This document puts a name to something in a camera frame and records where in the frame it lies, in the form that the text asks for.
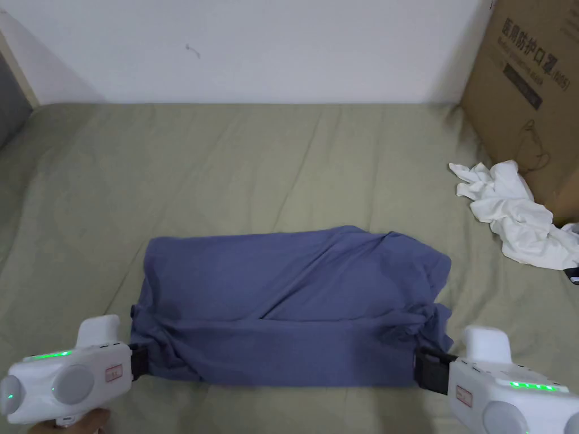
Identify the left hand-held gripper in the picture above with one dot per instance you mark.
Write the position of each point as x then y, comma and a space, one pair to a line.
68, 375

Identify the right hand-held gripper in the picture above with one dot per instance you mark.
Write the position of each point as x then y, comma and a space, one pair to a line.
488, 389

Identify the dark blue shirt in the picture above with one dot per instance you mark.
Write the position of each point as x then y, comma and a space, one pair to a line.
289, 307

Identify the person's left hand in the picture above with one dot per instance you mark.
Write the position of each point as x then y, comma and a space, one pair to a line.
72, 422

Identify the small black object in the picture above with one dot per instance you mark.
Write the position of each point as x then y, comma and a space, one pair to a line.
572, 274

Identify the bed with pale green sheet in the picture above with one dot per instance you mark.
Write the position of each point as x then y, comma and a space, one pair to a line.
226, 172

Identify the white crumpled cloth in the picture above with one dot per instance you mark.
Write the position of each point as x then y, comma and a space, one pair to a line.
511, 212

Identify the brown cardboard carton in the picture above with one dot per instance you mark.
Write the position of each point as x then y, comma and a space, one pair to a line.
529, 90

